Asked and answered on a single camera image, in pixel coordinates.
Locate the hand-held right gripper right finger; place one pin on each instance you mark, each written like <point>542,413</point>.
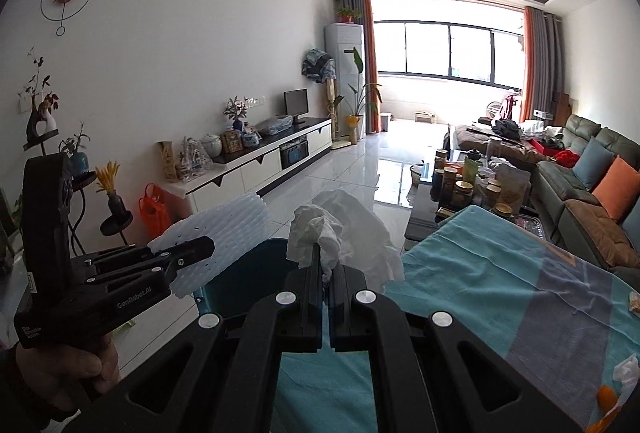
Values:
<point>345,318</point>

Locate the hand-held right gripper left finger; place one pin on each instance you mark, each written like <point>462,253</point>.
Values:
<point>305,313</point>

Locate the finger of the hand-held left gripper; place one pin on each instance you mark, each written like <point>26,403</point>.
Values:
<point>150,275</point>
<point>192,250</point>

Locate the white foam fruit net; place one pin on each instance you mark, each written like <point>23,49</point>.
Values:
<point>220,243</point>

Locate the teal plastic trash bin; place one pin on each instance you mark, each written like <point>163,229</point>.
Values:
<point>250,283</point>

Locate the orange peel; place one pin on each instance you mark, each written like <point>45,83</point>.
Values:
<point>607,399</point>

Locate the person's left forearm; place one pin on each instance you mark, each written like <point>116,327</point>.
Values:
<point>30,405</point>

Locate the person's left hand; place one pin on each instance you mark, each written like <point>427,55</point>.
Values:
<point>75,363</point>

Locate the red plastic bag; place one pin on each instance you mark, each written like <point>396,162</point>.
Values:
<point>155,213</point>

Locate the black metal plant stand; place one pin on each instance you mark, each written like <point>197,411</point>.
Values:
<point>115,228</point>

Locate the blue pot with plant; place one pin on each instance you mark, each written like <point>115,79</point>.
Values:
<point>76,160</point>

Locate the black vase with yellow wheat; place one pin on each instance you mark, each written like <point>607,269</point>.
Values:
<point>117,203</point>

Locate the clear wrapped ship model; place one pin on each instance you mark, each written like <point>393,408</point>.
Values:
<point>194,160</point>

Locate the black white vase with branches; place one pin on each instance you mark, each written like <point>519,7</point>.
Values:
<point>40,123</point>

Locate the tall painted cylinder vase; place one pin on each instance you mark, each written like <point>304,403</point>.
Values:
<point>168,160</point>

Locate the white and black TV cabinet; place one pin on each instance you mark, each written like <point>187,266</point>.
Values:
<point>260,173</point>

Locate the white ceramic jar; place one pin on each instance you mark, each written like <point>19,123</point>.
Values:
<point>211,146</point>

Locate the blue white porcelain bowl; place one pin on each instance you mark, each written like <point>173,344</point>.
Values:
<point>251,140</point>

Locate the glass coffee table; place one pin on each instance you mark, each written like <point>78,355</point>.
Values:
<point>425,218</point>

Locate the blue vase with small tree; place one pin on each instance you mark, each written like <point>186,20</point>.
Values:
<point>236,113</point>

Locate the clear plastic bag bundle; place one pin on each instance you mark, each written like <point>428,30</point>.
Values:
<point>274,125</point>

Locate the wicker basket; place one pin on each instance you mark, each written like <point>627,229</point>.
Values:
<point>417,175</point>

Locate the group of jars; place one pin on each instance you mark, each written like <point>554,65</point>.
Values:
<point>460,185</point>

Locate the black monitor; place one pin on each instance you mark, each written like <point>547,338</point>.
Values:
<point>296,102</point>

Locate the small white bin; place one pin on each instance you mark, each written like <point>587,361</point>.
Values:
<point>385,122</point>

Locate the small wooden stool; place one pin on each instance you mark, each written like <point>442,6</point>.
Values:
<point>425,117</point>

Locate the large-leaf plant in yellow pot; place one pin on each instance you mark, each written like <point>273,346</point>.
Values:
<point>357,98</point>

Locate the cloth-covered floor fan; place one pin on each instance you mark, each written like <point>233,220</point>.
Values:
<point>317,65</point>

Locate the white tower air conditioner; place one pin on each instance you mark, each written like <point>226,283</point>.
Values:
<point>342,78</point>

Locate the pile of clothes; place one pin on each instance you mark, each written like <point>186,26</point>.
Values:
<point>505,128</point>

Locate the grey and orange curtain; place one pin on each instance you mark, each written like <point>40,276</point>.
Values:
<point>367,63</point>
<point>537,63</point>

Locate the green sofa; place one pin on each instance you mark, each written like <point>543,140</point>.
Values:
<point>560,178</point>

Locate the brown seat blanket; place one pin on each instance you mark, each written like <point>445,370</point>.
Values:
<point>595,228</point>

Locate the red cloth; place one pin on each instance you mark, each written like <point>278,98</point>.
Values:
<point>565,158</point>

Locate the small potted plant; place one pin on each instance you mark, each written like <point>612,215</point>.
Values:
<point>348,14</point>

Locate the wide window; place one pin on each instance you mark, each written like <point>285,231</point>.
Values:
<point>450,53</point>

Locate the blue cushion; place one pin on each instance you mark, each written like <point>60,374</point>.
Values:
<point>592,163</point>

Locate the orange cushion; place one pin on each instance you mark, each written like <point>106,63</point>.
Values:
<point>617,188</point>

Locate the brown cardboard box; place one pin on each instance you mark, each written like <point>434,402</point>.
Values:
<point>565,110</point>

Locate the wooden picture frame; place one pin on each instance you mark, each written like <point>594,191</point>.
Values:
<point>232,142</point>

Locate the white wall outlet strip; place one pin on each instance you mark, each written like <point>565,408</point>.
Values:
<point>253,101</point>

